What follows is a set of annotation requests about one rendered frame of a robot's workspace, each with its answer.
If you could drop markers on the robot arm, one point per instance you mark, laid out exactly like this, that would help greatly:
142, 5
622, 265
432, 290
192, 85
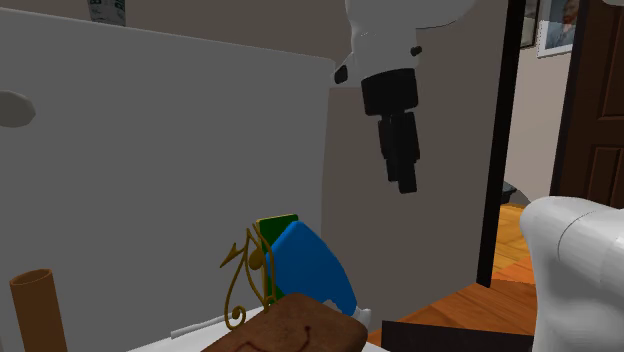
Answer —
385, 34

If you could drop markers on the golden eye ornament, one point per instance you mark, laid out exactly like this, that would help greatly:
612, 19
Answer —
254, 261

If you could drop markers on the brown tube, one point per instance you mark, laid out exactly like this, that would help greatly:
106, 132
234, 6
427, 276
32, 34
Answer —
36, 312

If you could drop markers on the dark framed wall picture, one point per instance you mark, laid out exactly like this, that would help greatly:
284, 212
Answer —
529, 22

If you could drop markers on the green book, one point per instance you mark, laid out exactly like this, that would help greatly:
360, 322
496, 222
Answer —
278, 226

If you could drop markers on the blue bottle with white cap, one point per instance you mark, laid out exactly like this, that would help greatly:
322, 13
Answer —
312, 265

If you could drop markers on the brown slab with red marks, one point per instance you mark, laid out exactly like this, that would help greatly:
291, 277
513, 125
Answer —
297, 326

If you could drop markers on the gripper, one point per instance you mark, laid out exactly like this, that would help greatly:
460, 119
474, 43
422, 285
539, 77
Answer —
390, 92

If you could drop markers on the large grey cabinet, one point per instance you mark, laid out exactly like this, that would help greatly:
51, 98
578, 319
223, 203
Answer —
161, 170

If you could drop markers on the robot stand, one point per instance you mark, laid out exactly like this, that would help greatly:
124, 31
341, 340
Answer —
448, 339

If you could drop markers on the brown wooden door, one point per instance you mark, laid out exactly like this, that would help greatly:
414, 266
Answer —
597, 102

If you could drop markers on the white framed wall picture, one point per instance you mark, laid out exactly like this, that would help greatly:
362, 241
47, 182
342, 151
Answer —
558, 24

